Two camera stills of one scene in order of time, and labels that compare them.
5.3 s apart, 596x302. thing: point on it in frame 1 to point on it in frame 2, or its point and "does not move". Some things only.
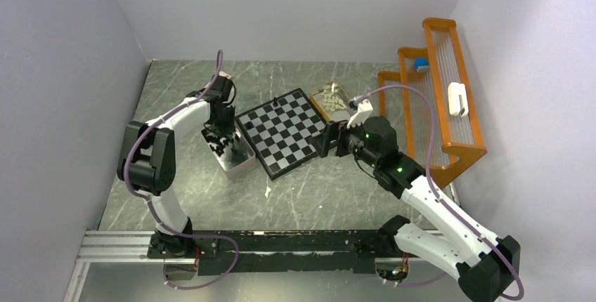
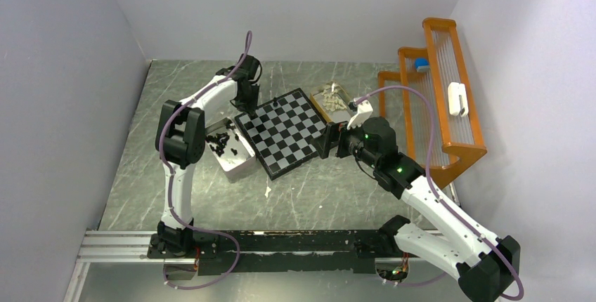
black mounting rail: [221, 253] does not move
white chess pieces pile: [330, 100] does not move
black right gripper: [322, 140] does not move
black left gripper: [228, 128] to [249, 108]
